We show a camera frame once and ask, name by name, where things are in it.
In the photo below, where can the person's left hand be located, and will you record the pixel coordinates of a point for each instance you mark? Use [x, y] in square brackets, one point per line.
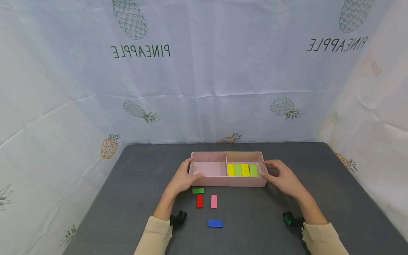
[181, 180]

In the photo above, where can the person's right hand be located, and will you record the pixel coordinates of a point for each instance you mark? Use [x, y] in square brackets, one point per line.
[285, 180]

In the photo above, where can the person's left thumb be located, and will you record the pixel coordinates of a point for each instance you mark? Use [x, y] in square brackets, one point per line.
[197, 176]

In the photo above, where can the person's right thumb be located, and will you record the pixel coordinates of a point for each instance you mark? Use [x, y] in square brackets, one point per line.
[267, 177]

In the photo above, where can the person's right index finger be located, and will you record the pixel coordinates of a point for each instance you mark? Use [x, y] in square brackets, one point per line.
[271, 163]

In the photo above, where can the person's left index finger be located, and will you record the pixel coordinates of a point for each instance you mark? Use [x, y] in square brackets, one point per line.
[188, 163]

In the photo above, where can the pink divided plastic box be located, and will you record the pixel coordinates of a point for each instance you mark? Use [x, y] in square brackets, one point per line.
[223, 181]

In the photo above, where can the person's left forearm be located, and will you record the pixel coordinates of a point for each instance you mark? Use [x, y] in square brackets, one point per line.
[159, 226]

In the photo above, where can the person's right forearm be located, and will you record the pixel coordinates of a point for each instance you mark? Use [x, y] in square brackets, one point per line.
[318, 230]

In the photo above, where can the dark green tile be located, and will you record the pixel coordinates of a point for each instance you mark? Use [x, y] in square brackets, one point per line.
[198, 191]

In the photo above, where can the light green tile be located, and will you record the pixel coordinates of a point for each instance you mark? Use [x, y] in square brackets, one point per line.
[237, 170]
[253, 170]

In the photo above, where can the yellow tile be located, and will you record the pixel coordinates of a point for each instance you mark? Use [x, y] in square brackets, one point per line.
[230, 170]
[245, 170]

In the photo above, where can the red tile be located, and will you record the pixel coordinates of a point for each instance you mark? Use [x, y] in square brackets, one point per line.
[199, 201]

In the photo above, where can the pink tile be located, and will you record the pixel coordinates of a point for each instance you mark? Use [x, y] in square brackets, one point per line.
[214, 201]

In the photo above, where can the black wrist band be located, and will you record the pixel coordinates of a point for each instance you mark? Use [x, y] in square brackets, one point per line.
[178, 219]
[292, 220]

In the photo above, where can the blue tile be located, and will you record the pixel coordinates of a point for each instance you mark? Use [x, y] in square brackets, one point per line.
[215, 223]

